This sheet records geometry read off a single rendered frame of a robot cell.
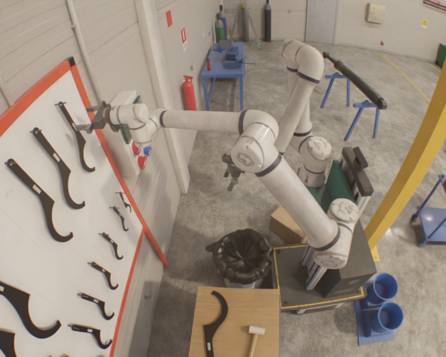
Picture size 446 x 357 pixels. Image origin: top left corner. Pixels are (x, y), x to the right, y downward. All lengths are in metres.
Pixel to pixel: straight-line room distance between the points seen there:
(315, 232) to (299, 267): 1.60
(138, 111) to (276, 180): 0.63
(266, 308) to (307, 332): 1.07
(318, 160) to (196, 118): 0.78
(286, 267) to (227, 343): 1.15
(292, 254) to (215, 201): 1.34
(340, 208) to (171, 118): 0.89
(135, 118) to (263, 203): 2.55
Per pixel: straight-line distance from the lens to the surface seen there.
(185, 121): 1.14
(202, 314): 1.81
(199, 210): 3.39
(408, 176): 2.30
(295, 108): 1.27
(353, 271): 2.17
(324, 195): 1.65
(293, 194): 0.93
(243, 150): 0.82
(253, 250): 2.41
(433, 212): 3.99
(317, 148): 1.53
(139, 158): 1.89
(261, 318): 1.79
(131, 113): 1.13
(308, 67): 1.21
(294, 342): 2.76
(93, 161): 1.61
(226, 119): 1.03
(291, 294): 2.52
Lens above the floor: 2.69
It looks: 47 degrees down
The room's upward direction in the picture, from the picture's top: 6 degrees counter-clockwise
